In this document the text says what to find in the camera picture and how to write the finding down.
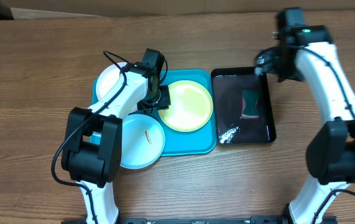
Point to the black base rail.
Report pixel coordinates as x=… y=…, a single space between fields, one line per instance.
x=252 y=220

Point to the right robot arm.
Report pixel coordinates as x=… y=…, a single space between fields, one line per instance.
x=308 y=54

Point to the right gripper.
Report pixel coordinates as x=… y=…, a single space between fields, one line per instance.
x=263 y=66

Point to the light blue plate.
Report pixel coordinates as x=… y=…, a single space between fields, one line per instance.
x=143 y=141

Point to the white pink plate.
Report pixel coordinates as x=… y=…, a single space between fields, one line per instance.
x=109 y=83

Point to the black plastic tray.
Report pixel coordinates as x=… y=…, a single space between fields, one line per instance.
x=227 y=85

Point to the green scrub sponge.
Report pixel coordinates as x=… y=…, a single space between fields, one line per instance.
x=249 y=104

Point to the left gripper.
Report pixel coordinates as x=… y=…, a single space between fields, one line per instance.
x=164 y=104

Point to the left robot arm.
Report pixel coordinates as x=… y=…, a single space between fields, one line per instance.
x=92 y=150

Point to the teal plastic tray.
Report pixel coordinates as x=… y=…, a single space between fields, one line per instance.
x=201 y=141

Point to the yellow green plate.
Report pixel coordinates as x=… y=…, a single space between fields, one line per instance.
x=191 y=106

